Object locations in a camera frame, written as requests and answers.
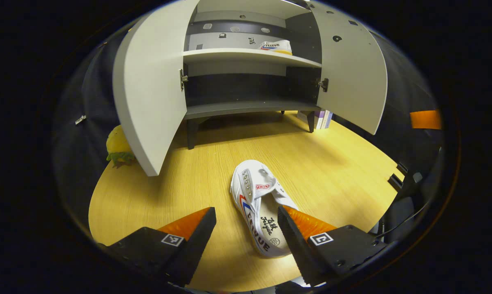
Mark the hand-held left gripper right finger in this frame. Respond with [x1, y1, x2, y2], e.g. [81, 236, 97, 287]
[277, 205, 389, 286]

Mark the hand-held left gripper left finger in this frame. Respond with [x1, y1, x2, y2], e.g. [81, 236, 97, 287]
[97, 207, 217, 286]

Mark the white canvas shoe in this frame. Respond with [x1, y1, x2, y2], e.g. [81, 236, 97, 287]
[230, 160, 300, 258]
[257, 40, 293, 56]

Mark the white shoe cabinet door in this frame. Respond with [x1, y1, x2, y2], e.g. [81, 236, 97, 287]
[309, 0, 388, 135]
[112, 0, 201, 177]

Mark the white shoe cabinet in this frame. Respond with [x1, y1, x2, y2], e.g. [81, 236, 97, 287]
[183, 0, 324, 149]

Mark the yellow and green plush toy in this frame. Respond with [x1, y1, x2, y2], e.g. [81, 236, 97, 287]
[106, 125, 137, 168]

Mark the black backdrop cloth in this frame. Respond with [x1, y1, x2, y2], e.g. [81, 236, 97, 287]
[52, 24, 447, 229]

